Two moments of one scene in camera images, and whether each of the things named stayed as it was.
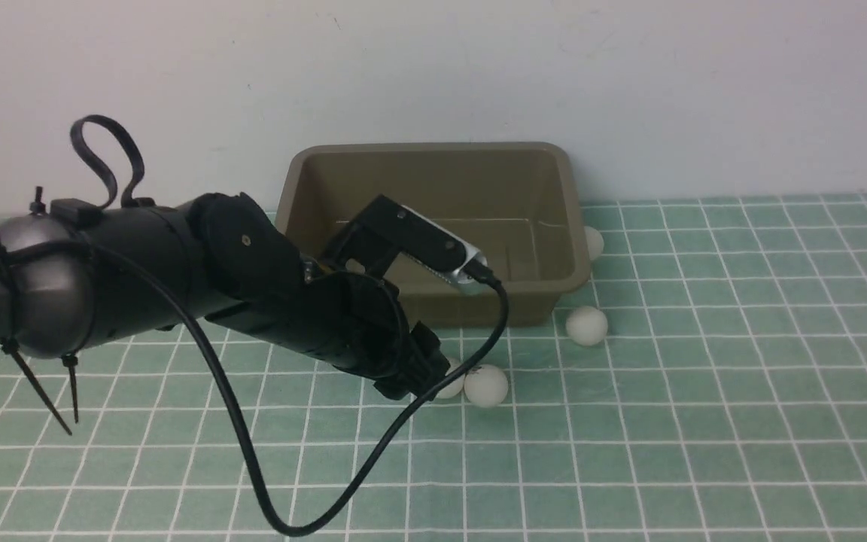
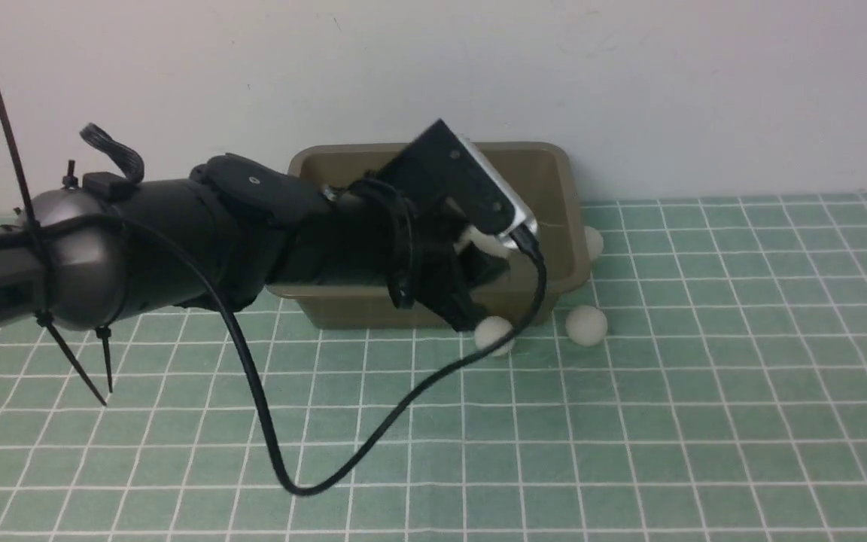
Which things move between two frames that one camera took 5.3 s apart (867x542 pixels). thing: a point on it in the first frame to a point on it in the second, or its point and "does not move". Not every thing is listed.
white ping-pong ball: (454, 387) to (494, 244)
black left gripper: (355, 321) to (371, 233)
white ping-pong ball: (586, 326) does not move
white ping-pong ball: (594, 242) does not move
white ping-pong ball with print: (486, 385) to (489, 329)
